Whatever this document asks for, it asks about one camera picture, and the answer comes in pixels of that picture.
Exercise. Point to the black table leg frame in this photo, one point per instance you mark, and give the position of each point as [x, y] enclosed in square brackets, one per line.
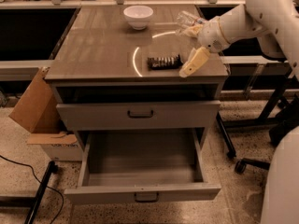
[262, 120]

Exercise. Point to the black stand leg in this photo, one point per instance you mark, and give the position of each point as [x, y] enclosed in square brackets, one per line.
[32, 203]

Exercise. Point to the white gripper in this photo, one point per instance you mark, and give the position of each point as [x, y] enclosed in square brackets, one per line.
[210, 34]

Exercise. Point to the brown cardboard flap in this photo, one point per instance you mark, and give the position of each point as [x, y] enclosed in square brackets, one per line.
[36, 110]

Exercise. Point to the closed upper drawer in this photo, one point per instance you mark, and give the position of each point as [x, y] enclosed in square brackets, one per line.
[133, 116]

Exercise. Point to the grey drawer cabinet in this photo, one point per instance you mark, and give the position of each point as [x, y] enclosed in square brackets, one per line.
[103, 60]

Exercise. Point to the white cardboard box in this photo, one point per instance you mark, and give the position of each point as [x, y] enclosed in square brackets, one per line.
[58, 146]

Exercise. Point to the open lower drawer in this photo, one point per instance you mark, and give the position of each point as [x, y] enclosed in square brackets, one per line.
[142, 166]

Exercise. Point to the clear plastic water bottle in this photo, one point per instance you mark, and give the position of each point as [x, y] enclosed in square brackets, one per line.
[186, 19]

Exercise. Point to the dark rxbar chocolate wrapper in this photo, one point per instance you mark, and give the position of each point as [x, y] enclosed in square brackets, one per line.
[164, 63]

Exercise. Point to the white ceramic bowl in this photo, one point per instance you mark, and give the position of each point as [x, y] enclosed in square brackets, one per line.
[138, 17]

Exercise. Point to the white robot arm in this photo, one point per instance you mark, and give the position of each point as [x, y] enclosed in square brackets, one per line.
[277, 21]

